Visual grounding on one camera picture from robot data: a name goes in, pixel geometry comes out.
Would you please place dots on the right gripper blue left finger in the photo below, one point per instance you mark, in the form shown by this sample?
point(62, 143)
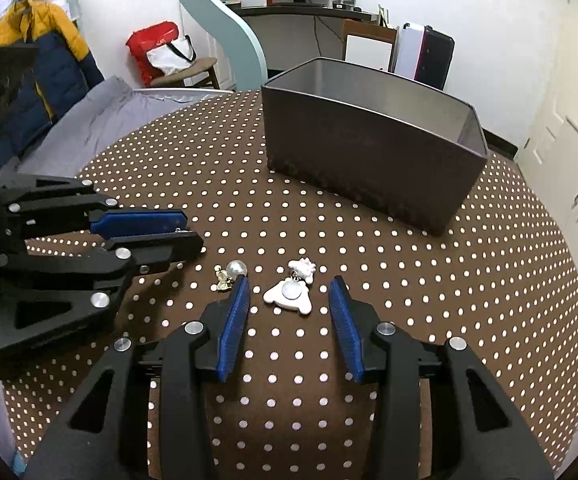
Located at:
point(237, 311)

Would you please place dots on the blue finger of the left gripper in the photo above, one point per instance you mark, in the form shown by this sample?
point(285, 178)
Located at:
point(138, 222)
point(154, 253)

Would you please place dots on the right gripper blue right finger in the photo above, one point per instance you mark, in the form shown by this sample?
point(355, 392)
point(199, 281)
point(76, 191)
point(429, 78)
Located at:
point(342, 308)

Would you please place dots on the silver pearl charm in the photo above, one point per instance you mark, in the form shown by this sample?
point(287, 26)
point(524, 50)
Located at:
point(227, 275)

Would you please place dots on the white bear keychain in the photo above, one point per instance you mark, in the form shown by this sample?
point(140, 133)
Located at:
point(293, 293)

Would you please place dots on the grey bed blanket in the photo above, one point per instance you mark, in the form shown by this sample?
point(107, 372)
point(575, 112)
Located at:
point(106, 114)

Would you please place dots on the wooden stool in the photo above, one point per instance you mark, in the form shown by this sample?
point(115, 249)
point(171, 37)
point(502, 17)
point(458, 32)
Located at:
point(203, 66)

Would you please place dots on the yellow navy puffer jacket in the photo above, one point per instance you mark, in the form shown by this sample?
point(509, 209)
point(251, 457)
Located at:
point(64, 71)

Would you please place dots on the brown polka dot tablecloth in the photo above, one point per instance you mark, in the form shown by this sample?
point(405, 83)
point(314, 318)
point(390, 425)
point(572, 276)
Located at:
point(313, 337)

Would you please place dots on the dark grey storage box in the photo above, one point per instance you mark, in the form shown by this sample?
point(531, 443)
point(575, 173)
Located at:
point(390, 143)

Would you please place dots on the white tote bag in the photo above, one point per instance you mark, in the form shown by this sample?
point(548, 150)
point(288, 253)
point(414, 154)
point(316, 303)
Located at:
point(173, 57)

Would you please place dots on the red shopping bag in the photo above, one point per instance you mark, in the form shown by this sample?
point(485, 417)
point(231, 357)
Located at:
point(145, 40)

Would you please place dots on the white brown small cabinet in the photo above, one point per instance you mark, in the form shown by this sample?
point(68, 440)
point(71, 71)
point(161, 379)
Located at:
point(370, 45)

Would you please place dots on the white black suitcase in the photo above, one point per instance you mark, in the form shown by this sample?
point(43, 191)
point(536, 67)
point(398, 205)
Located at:
point(423, 54)

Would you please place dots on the teal curved bed frame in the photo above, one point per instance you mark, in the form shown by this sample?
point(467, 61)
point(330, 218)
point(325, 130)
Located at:
point(238, 40)

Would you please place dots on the dark wall desk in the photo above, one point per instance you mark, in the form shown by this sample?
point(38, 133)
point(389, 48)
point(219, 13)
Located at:
point(291, 34)

